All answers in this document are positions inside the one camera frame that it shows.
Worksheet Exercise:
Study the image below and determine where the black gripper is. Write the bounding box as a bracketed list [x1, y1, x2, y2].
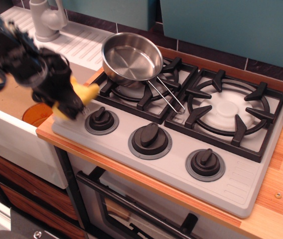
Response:
[32, 48, 85, 120]

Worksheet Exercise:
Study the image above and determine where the yellow stuffed duck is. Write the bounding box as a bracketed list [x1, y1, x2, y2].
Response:
[52, 75, 100, 116]

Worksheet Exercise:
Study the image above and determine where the stainless steel pan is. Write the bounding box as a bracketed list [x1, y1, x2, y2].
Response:
[101, 32, 186, 115]

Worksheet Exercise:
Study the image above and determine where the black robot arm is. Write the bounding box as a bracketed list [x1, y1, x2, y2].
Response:
[0, 18, 90, 120]

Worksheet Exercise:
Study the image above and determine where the black left stove knob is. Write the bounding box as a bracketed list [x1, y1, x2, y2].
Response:
[85, 107, 119, 135]

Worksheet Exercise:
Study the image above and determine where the black stove knob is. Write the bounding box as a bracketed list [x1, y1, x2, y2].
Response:
[85, 107, 119, 135]
[128, 122, 172, 160]
[185, 148, 226, 182]

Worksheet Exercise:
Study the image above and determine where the black middle stove knob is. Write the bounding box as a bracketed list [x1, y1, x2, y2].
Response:
[128, 122, 172, 160]

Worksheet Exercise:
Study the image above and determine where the grey toy stove top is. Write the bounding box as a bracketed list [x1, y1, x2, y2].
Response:
[51, 46, 283, 219]

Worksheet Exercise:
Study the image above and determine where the black right stove knob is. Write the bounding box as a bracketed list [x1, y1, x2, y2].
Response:
[185, 148, 226, 182]

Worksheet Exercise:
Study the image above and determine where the orange plastic plate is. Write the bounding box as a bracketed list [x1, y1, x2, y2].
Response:
[22, 103, 53, 127]

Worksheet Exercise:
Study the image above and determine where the white toy sink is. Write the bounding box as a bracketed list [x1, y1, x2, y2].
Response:
[0, 5, 130, 190]

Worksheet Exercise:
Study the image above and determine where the black left burner grate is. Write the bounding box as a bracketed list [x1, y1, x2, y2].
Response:
[93, 57, 199, 124]

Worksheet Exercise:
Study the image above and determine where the black burner grate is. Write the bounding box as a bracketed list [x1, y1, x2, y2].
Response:
[93, 57, 199, 124]
[164, 69, 283, 163]

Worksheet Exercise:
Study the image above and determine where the grey toy faucet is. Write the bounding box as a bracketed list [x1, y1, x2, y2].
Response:
[29, 0, 68, 42]

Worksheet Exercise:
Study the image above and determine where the wooden drawer cabinet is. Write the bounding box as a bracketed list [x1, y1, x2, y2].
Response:
[0, 156, 88, 239]

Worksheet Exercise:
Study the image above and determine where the black right burner grate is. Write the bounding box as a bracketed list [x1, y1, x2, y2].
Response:
[164, 69, 283, 163]

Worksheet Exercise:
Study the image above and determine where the oven door with handle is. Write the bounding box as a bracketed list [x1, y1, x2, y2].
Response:
[75, 166, 232, 239]

